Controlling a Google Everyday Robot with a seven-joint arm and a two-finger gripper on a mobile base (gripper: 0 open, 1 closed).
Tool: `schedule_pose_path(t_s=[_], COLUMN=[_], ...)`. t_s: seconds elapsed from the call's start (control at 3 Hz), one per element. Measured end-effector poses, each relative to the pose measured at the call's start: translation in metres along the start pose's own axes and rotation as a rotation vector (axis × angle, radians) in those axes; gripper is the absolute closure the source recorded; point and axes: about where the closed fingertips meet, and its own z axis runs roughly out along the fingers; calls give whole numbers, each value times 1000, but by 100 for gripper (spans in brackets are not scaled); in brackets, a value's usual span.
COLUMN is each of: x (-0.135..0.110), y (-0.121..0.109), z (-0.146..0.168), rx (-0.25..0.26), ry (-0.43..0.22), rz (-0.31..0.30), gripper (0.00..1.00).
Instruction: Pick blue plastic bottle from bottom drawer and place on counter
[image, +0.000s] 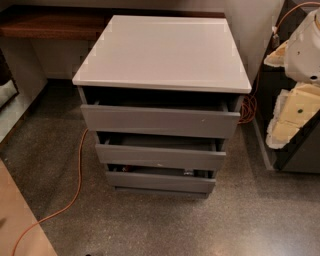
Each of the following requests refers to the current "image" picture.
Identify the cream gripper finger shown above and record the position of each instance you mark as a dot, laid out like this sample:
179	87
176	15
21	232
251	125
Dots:
276	58
293	109

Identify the grey bottom drawer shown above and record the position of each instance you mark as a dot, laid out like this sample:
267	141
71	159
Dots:
161	179

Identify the grey drawer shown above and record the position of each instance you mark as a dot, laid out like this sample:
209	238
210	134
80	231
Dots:
160	121
161	179
160	151

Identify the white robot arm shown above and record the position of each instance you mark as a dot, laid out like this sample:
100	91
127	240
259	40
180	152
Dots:
300	57

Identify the grey top drawer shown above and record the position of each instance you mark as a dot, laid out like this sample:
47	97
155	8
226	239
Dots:
160	121

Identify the grey middle drawer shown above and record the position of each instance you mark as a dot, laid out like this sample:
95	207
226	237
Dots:
160	151

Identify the grey drawer cabinet white top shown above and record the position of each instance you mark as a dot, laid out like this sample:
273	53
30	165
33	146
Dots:
163	62

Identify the dark wooden counter shelf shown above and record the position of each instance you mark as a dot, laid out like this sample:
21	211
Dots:
74	23

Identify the dark cabinet on right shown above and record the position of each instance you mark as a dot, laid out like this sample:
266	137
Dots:
302	153

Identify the dark framed object at left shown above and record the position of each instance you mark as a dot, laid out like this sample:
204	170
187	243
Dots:
8	87

